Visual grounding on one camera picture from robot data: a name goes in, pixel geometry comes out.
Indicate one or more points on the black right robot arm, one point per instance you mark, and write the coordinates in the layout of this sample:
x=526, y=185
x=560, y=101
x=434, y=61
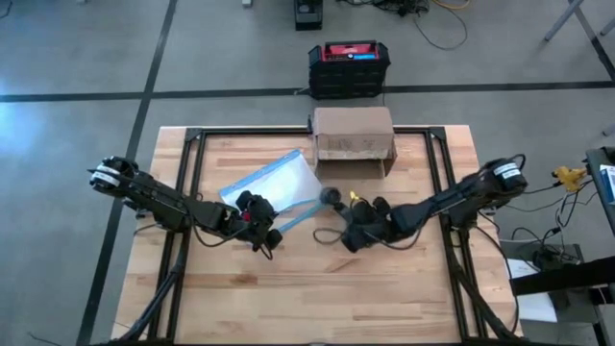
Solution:
x=447, y=202

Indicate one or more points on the black aluminium table frame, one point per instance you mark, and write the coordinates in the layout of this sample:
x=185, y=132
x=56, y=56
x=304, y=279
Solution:
x=240, y=130

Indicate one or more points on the short black post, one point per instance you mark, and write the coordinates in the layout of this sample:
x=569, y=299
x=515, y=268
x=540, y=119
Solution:
x=309, y=124

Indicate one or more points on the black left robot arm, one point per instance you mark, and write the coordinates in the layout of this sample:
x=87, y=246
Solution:
x=158, y=202

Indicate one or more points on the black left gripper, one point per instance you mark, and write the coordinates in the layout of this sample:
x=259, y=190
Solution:
x=257, y=221

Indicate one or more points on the white mesh pouch blue trim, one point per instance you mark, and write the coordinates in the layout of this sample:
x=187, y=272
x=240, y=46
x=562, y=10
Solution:
x=283, y=180

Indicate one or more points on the yellow power connector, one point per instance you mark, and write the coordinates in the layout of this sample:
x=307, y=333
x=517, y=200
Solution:
x=569, y=178

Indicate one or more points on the blue box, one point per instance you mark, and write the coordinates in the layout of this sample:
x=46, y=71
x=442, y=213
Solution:
x=609, y=185

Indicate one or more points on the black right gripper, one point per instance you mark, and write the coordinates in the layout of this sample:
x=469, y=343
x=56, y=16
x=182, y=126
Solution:
x=370, y=223

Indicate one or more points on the brown cardboard box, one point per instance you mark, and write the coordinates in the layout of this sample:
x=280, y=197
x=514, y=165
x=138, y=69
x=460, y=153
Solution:
x=353, y=127

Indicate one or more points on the black side table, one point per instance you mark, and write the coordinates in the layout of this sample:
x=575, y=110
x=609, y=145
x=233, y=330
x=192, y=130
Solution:
x=596, y=192

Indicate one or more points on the black bar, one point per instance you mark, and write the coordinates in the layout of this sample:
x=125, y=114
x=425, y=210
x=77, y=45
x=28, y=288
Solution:
x=567, y=276

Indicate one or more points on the white paper sheet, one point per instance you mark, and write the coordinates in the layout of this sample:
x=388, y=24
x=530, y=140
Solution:
x=538, y=307

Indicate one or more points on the grey table legs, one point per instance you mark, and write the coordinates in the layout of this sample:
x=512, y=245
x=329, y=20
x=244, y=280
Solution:
x=564, y=19

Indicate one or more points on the red and black toolbox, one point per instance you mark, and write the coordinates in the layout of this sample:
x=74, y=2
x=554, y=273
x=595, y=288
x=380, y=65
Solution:
x=348, y=77

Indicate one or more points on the black floor device box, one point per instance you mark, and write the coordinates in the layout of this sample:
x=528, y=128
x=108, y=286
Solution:
x=308, y=19

